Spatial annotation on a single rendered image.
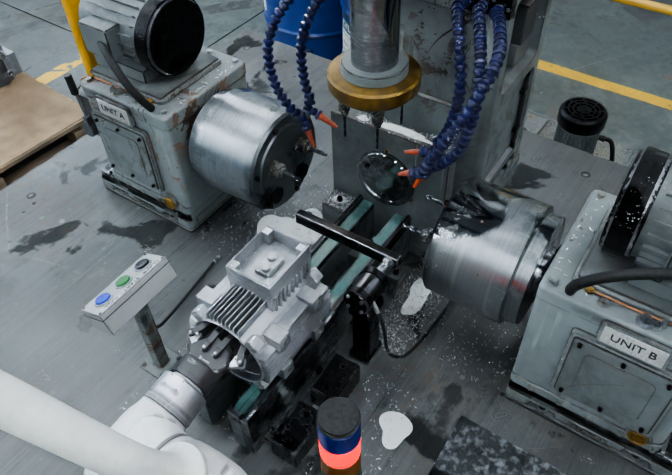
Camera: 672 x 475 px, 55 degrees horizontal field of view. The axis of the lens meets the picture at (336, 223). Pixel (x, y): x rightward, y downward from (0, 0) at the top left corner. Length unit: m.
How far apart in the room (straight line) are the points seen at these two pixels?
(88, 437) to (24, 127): 2.69
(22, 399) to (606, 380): 0.91
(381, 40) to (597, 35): 3.16
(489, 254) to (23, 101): 2.87
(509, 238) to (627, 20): 3.38
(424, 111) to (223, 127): 0.45
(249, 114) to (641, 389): 0.94
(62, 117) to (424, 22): 2.38
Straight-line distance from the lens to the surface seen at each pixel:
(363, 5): 1.16
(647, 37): 4.35
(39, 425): 0.90
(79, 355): 1.57
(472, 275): 1.22
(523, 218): 1.23
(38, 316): 1.68
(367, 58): 1.20
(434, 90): 1.47
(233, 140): 1.45
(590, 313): 1.14
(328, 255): 1.47
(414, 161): 1.42
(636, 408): 1.27
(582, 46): 4.14
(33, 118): 3.52
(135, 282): 1.27
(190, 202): 1.66
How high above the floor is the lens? 2.02
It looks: 46 degrees down
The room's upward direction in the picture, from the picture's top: 2 degrees counter-clockwise
